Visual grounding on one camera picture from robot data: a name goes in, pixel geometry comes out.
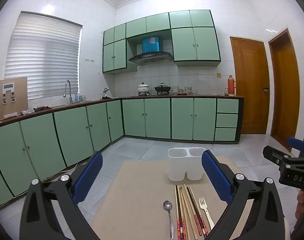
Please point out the cream plastic fork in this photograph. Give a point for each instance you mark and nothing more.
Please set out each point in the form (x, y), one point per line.
(203, 205)

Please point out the row of wall hooks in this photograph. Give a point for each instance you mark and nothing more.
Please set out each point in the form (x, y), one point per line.
(89, 60)

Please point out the white two-compartment utensil holder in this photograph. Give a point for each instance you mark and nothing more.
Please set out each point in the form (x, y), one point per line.
(177, 165)

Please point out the black wok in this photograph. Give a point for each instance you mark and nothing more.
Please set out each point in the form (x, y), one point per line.
(163, 88)

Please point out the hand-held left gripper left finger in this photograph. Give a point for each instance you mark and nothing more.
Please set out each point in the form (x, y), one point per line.
(88, 177)

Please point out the orange thermos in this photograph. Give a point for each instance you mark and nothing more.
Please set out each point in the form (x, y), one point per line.
(231, 86)

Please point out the cardboard board with clips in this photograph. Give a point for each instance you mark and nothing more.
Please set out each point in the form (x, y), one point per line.
(19, 100)

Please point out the metal spoon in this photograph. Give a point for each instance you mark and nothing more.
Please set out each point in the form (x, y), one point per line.
(167, 205)

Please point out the metal kettle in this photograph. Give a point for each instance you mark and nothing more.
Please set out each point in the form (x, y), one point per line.
(106, 93)

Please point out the small glass jar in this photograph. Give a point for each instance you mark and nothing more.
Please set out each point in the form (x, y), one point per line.
(226, 92)

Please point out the stack of bowls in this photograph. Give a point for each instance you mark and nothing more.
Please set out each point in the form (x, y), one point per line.
(175, 90)

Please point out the patterned bowl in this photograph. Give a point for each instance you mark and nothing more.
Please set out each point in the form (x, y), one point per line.
(188, 89)

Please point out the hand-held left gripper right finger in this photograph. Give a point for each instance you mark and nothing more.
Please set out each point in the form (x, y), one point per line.
(217, 177)

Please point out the green wall cabinets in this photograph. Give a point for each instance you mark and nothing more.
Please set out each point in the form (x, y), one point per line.
(197, 43)

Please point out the bottles by sink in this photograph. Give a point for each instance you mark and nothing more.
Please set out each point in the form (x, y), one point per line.
(80, 98)

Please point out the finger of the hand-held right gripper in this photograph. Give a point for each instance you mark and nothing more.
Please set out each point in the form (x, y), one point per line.
(274, 155)
(297, 143)

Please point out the white cloth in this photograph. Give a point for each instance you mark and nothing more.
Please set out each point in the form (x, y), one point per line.
(28, 111)

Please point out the gas stove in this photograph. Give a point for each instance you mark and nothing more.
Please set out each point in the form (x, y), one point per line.
(154, 94)

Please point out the white window blinds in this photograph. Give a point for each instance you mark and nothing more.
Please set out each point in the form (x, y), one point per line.
(44, 60)

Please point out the green base cabinets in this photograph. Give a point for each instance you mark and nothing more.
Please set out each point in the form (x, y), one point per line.
(157, 117)

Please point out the brown wooden door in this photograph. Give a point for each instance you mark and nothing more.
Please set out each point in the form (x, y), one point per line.
(251, 85)
(284, 92)

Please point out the metal kitchen faucet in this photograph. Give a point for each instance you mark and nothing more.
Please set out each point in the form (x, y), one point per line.
(70, 90)

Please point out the dark cloth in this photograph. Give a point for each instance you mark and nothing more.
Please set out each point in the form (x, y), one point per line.
(43, 108)

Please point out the white cooking pot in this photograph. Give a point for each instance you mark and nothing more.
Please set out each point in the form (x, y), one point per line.
(143, 88)

